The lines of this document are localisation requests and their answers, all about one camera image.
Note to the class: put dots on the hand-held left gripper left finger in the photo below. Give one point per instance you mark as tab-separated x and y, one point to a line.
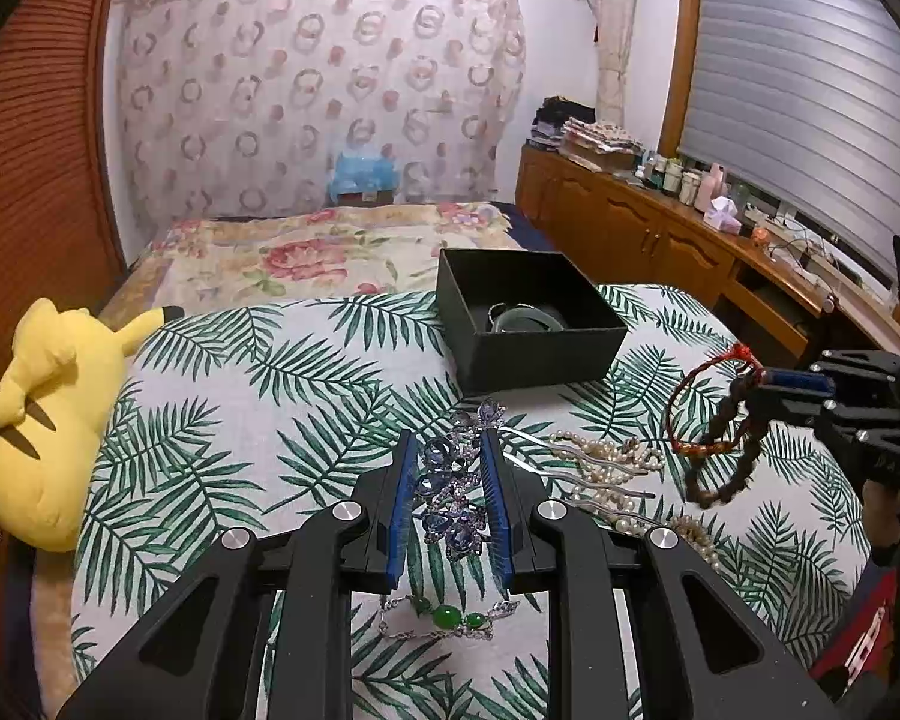
399	510

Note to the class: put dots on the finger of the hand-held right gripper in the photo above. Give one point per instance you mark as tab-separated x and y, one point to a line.
795	381
795	409

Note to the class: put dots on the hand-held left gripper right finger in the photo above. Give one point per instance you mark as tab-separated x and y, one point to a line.
499	510

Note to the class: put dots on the blue gem hair ornament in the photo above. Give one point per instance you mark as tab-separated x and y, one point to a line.
450	480

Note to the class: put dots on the pearl hairpin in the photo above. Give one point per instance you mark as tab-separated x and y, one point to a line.
607	469

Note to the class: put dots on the black jewelry box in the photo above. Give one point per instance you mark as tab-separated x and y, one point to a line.
525	360

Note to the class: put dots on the person's right hand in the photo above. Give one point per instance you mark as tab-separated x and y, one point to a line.
883	521

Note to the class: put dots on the small orange figurine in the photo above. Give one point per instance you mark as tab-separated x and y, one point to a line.
760	237

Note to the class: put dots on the palm leaf printed blanket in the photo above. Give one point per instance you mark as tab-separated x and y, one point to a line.
270	405

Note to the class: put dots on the pink tissue box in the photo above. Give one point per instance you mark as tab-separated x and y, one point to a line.
722	216

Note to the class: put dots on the jade bangle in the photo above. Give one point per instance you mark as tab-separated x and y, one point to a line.
525	322

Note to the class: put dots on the row of cosmetic bottles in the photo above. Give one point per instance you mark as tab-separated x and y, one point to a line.
679	180

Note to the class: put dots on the red printed clothing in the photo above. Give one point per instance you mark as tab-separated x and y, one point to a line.
859	637

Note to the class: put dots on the wooden cabinet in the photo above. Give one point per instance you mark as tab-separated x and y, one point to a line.
622	217

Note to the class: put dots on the floral blanket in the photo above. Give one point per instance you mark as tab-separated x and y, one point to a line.
307	255

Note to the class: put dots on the dark blue bed sheet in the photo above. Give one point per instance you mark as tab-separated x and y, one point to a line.
529	229

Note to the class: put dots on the grey window blind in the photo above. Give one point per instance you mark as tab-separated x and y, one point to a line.
795	90

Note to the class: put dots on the stack of patterned cloths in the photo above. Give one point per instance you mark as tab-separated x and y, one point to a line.
600	141

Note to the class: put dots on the blue plastic bag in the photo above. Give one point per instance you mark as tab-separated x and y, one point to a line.
364	172

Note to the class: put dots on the stack of dark clothes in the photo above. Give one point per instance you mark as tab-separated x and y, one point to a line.
551	124

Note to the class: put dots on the yellow plush toy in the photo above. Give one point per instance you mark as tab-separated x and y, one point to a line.
52	420

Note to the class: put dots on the lace window curtain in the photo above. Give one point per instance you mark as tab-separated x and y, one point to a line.
615	37

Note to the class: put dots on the wooden louvered wardrobe door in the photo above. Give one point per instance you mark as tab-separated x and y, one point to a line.
30	165

